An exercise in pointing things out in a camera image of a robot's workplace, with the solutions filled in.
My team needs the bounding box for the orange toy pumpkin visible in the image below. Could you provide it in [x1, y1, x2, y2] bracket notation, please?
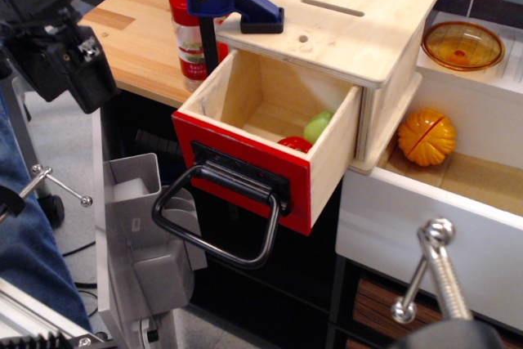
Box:
[398, 109, 457, 167]

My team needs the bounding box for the silver clamp screw right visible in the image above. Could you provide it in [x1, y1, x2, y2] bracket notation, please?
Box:
[391, 217, 473, 324]

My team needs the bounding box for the silver clamp screw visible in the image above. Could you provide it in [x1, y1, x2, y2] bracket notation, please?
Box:
[391, 217, 473, 324]
[0, 163, 93, 223]

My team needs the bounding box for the wooden bench top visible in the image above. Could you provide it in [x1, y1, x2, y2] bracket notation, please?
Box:
[82, 0, 191, 108]

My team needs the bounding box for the amber glass bowl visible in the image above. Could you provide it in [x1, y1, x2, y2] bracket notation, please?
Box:
[422, 21, 505, 71]

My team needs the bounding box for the silver clamp screw left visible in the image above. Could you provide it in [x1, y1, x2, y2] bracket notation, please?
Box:
[0, 163, 93, 223]

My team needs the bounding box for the blue black bar clamp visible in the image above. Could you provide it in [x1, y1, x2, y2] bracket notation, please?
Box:
[186, 0, 284, 74]

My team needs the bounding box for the red lid spice jar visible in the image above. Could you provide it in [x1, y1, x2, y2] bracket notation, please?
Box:
[168, 0, 208, 92]

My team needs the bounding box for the light wooden box housing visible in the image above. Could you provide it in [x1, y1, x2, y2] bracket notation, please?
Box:
[217, 0, 437, 173]

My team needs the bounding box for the aluminium profile rail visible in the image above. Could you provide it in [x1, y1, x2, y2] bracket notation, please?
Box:
[1, 280, 117, 348]

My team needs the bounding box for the grey plastic mount bracket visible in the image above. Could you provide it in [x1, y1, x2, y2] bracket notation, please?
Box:
[104, 154, 207, 321]

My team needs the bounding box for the red toy fruit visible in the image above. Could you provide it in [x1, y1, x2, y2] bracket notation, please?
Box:
[278, 136, 313, 153]

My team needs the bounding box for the wooden drawer with red front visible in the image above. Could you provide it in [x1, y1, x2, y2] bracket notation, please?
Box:
[172, 50, 362, 269]

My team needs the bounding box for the white toy sink unit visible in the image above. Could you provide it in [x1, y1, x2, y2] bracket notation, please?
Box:
[336, 23, 522, 331]

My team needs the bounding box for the green toy pear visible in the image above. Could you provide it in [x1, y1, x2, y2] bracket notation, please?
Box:
[303, 111, 333, 144]

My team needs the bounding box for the blue jeans leg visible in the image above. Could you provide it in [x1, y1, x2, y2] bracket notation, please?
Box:
[1, 101, 92, 331]

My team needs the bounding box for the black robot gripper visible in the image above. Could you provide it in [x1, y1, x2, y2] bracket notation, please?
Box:
[1, 0, 118, 114]

